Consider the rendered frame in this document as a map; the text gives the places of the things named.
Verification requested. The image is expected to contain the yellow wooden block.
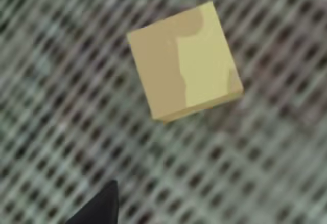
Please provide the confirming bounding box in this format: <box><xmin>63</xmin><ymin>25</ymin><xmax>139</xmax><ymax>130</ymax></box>
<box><xmin>126</xmin><ymin>0</ymin><xmax>244</xmax><ymax>124</ymax></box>

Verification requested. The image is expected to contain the grey woven mesh mat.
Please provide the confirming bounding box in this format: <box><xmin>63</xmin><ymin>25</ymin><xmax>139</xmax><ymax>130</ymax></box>
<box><xmin>0</xmin><ymin>0</ymin><xmax>327</xmax><ymax>224</ymax></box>

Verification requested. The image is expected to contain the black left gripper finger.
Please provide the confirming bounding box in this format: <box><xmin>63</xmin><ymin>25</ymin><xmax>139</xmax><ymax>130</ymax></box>
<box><xmin>65</xmin><ymin>180</ymin><xmax>120</xmax><ymax>224</ymax></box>

